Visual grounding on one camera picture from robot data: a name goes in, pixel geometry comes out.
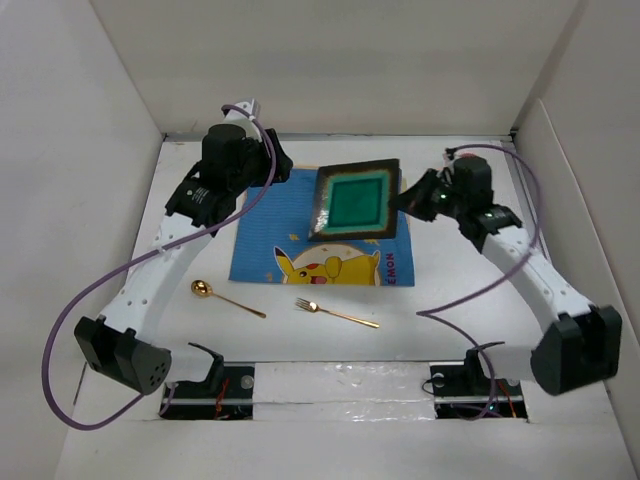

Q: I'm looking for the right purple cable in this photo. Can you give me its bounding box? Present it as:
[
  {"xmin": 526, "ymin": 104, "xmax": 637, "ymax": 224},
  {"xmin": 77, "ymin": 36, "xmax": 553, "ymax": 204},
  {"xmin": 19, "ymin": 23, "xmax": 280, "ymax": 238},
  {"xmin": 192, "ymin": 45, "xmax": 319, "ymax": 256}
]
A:
[{"xmin": 416, "ymin": 143, "xmax": 545, "ymax": 421}]

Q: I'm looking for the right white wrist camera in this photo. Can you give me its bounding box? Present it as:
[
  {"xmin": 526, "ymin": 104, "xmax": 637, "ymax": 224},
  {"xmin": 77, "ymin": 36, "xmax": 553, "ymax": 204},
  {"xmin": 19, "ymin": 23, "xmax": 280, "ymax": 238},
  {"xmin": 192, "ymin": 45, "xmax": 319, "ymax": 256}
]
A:
[{"xmin": 443, "ymin": 147, "xmax": 459, "ymax": 172}]

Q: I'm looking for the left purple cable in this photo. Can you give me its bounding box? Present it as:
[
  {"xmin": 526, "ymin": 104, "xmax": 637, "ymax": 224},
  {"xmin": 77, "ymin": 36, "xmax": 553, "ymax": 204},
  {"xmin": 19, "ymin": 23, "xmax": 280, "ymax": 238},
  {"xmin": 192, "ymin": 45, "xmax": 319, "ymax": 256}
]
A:
[{"xmin": 41, "ymin": 103, "xmax": 279, "ymax": 431}]

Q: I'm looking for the purple cable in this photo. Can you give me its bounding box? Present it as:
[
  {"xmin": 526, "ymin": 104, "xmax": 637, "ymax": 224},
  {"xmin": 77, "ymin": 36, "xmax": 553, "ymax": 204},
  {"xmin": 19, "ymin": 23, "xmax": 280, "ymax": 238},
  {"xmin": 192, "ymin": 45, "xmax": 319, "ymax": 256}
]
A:
[
  {"xmin": 41, "ymin": 103, "xmax": 279, "ymax": 431},
  {"xmin": 416, "ymin": 143, "xmax": 545, "ymax": 421}
]

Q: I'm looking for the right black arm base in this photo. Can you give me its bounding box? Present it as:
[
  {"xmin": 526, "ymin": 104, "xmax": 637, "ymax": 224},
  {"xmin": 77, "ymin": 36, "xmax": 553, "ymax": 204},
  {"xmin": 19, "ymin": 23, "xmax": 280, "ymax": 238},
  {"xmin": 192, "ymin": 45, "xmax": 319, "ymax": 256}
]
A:
[{"xmin": 421, "ymin": 349, "xmax": 528, "ymax": 420}]

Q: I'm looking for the green square ceramic plate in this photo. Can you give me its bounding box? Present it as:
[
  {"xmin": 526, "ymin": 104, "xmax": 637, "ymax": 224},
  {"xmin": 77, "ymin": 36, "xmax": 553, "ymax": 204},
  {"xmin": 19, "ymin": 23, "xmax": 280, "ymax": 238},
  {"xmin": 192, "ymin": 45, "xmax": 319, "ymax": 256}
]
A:
[{"xmin": 308, "ymin": 158, "xmax": 401, "ymax": 242}]

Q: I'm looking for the gold spoon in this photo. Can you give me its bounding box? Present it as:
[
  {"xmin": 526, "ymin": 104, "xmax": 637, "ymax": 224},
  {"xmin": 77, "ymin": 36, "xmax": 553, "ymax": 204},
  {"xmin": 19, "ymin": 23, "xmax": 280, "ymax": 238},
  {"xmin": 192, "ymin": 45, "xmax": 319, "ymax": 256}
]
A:
[{"xmin": 190, "ymin": 280, "xmax": 267, "ymax": 319}]

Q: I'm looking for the blue yellow Pikachu cloth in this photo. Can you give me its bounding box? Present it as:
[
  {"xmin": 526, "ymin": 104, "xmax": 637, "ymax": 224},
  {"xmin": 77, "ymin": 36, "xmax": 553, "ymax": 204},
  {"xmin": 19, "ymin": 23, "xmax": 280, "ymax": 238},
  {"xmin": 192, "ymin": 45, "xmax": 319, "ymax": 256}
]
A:
[{"xmin": 229, "ymin": 169, "xmax": 415, "ymax": 287}]

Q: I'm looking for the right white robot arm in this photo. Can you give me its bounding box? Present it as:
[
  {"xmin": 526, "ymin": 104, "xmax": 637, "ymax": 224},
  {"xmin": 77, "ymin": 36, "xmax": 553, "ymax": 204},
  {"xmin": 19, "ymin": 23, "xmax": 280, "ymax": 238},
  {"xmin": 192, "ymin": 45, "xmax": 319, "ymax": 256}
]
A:
[{"xmin": 390, "ymin": 156, "xmax": 622, "ymax": 396}]

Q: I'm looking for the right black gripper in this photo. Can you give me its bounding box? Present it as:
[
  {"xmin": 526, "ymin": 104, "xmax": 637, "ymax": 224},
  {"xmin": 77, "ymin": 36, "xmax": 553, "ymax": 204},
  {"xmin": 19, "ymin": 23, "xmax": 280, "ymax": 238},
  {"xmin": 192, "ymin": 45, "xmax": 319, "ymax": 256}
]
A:
[{"xmin": 389, "ymin": 167, "xmax": 468, "ymax": 222}]

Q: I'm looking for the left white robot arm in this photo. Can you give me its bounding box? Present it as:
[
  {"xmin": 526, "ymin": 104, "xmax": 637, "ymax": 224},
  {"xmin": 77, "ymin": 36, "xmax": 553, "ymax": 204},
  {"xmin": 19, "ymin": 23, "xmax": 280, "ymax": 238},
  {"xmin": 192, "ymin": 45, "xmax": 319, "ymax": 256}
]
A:
[{"xmin": 74, "ymin": 124, "xmax": 293, "ymax": 395}]

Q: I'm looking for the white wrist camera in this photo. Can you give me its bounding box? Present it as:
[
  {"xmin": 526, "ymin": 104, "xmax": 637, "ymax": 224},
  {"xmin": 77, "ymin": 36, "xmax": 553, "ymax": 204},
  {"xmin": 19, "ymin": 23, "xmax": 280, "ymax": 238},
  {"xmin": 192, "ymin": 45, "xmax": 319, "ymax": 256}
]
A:
[
  {"xmin": 221, "ymin": 98, "xmax": 260, "ymax": 138},
  {"xmin": 443, "ymin": 147, "xmax": 459, "ymax": 172}
]

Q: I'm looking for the gold fork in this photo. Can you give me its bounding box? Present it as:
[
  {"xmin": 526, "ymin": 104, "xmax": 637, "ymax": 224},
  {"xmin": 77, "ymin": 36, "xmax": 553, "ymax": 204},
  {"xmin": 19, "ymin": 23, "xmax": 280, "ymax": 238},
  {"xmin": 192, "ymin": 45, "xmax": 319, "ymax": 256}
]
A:
[{"xmin": 295, "ymin": 298, "xmax": 380, "ymax": 329}]

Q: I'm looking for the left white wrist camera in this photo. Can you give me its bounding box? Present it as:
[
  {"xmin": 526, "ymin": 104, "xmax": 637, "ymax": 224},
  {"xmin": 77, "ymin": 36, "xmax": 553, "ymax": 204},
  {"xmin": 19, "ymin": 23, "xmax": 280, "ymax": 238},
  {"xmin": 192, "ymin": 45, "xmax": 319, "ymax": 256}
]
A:
[{"xmin": 221, "ymin": 98, "xmax": 260, "ymax": 138}]

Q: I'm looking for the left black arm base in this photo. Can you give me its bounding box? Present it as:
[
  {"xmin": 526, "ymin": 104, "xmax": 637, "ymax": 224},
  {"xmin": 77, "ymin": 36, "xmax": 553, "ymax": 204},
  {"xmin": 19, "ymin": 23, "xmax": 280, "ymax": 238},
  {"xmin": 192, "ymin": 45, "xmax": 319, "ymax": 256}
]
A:
[{"xmin": 158, "ymin": 342, "xmax": 256, "ymax": 421}]

